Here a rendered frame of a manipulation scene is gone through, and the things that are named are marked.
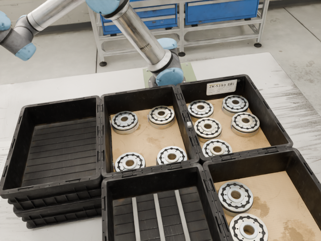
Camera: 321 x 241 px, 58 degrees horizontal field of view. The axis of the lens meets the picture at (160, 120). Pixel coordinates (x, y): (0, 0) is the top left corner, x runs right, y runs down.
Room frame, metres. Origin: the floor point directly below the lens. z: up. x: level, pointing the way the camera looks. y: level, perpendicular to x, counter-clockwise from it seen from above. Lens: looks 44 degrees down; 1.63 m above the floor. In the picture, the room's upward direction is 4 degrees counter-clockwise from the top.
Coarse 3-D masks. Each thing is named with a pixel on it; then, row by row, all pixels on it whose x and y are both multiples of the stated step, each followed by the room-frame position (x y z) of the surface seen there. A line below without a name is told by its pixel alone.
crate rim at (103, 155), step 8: (144, 88) 0.91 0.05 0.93; (152, 88) 0.91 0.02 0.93; (160, 88) 0.91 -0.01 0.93; (176, 88) 0.90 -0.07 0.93; (104, 96) 0.89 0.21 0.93; (176, 96) 0.87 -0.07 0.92; (104, 104) 0.84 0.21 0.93; (104, 112) 0.79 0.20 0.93; (184, 112) 0.76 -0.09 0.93; (104, 120) 0.75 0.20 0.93; (184, 120) 0.73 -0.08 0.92; (104, 128) 0.71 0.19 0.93; (104, 136) 0.67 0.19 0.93; (192, 136) 0.64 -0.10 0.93; (104, 144) 0.63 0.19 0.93; (192, 144) 0.62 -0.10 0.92; (104, 152) 0.60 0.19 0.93; (104, 160) 0.58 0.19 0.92; (192, 160) 0.54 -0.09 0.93; (104, 168) 0.54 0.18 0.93; (136, 168) 0.53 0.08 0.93; (144, 168) 0.53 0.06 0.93; (152, 168) 0.52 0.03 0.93; (160, 168) 0.52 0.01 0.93; (104, 176) 0.51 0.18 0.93
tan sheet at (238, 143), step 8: (216, 104) 0.90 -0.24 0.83; (216, 112) 0.85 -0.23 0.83; (248, 112) 0.84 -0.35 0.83; (192, 120) 0.82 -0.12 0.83; (224, 120) 0.80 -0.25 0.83; (224, 128) 0.76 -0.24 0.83; (224, 136) 0.72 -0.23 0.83; (232, 136) 0.72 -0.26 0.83; (240, 136) 0.71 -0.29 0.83; (256, 136) 0.71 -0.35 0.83; (264, 136) 0.70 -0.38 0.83; (200, 144) 0.69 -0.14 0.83; (232, 144) 0.68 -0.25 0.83; (240, 144) 0.67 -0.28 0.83; (248, 144) 0.67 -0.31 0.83; (256, 144) 0.67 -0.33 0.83; (264, 144) 0.66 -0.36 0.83
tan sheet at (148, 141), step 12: (144, 120) 0.84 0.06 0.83; (144, 132) 0.77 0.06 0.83; (156, 132) 0.77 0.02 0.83; (168, 132) 0.76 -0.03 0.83; (180, 132) 0.76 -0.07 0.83; (120, 144) 0.72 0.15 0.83; (132, 144) 0.71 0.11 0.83; (144, 144) 0.71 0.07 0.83; (156, 144) 0.70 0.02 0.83; (168, 144) 0.70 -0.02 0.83; (180, 144) 0.70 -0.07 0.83; (144, 156) 0.65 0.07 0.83; (156, 156) 0.65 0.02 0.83
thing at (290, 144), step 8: (200, 80) 0.94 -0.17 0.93; (208, 80) 0.93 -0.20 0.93; (216, 80) 0.93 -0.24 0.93; (248, 80) 0.91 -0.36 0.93; (256, 88) 0.86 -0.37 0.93; (184, 104) 0.80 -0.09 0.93; (264, 104) 0.77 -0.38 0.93; (272, 112) 0.72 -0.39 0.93; (192, 128) 0.68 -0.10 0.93; (280, 128) 0.64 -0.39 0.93; (288, 136) 0.61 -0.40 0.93; (288, 144) 0.57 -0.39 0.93; (200, 152) 0.57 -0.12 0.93; (240, 152) 0.56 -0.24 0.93; (248, 152) 0.56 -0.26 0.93; (256, 152) 0.55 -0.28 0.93; (200, 160) 0.55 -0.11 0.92; (208, 160) 0.54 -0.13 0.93
